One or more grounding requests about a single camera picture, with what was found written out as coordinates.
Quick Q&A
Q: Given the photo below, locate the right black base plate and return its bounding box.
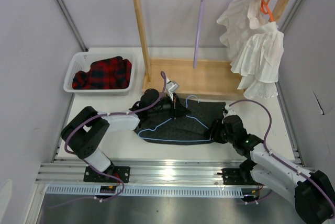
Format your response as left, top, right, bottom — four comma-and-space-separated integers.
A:
217, 168, 258, 185

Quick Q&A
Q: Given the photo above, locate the dark grey dotted skirt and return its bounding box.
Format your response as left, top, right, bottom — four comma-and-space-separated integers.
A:
137, 99, 227, 146

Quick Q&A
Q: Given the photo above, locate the wooden clothes rack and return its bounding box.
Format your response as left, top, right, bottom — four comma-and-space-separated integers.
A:
133, 0, 289, 100

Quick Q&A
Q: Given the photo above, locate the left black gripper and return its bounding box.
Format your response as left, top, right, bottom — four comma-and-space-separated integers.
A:
149, 93, 191, 120

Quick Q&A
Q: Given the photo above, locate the aluminium mounting rail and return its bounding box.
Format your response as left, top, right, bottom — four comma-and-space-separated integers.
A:
36, 159, 241, 187

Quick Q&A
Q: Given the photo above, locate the orange plastic hanger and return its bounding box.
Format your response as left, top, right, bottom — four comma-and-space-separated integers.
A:
258, 0, 282, 23

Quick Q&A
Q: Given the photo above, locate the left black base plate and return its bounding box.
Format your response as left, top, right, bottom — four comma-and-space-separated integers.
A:
83, 165, 130, 183

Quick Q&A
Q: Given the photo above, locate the white ruffled garment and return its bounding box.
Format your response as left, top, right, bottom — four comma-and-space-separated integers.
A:
217, 0, 284, 99

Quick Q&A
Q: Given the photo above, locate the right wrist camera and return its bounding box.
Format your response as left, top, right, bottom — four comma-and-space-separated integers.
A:
222, 105, 237, 119

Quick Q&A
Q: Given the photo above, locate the light blue wire hanger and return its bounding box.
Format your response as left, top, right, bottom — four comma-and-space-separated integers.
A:
138, 95, 214, 143

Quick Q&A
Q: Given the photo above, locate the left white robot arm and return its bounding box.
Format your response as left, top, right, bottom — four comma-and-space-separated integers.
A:
61, 89, 191, 182

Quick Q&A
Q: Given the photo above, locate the red plaid garment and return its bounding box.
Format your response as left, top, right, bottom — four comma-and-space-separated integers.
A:
72, 56, 132, 90

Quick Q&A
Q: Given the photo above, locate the purple plastic hanger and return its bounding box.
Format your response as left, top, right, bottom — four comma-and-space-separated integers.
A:
193, 0, 205, 69

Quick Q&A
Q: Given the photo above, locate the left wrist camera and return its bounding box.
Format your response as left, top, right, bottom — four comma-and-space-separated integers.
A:
165, 79, 180, 100

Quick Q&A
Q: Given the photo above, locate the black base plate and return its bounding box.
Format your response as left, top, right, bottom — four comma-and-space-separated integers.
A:
217, 168, 258, 185
83, 165, 130, 183

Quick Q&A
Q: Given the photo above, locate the white plastic basket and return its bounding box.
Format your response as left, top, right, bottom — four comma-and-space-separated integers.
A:
63, 52, 137, 95

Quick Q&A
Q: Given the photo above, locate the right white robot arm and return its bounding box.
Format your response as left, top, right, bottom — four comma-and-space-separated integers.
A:
208, 115, 334, 223

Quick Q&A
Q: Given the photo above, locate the white slotted cable duct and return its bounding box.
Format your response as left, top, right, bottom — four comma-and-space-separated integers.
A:
46, 184, 243, 198

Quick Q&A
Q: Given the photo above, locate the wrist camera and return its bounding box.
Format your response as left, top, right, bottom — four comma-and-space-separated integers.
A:
222, 105, 237, 119
165, 79, 180, 100

